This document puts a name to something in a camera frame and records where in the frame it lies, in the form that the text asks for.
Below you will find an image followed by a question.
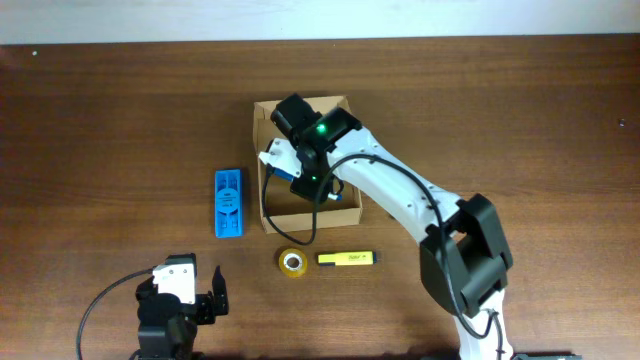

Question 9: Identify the yellow highlighter pen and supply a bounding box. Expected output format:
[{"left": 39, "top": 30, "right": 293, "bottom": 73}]
[{"left": 317, "top": 251, "right": 377, "bottom": 266}]

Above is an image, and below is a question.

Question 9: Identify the blue whiteboard marker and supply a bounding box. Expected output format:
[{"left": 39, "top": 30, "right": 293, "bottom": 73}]
[{"left": 273, "top": 168, "right": 344, "bottom": 203}]

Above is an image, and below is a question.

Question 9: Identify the brown cardboard box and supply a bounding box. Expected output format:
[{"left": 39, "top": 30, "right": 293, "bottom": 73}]
[{"left": 253, "top": 96, "right": 363, "bottom": 233}]

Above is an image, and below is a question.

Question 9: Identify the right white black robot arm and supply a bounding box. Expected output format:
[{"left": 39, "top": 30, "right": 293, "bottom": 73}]
[{"left": 259, "top": 94, "right": 514, "bottom": 359}]

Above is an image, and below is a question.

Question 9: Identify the blue plastic eraser block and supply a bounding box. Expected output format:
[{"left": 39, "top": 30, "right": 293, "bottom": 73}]
[{"left": 214, "top": 169, "right": 244, "bottom": 238}]

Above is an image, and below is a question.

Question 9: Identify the left black camera cable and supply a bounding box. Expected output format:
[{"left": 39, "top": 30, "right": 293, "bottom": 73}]
[{"left": 75, "top": 268, "right": 155, "bottom": 360}]

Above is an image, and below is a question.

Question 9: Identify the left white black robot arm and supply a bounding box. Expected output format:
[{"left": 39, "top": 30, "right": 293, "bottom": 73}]
[{"left": 135, "top": 253, "right": 229, "bottom": 360}]

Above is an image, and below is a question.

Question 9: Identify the yellow adhesive tape roll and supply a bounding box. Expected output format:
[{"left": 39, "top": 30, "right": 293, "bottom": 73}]
[{"left": 278, "top": 248, "right": 308, "bottom": 278}]

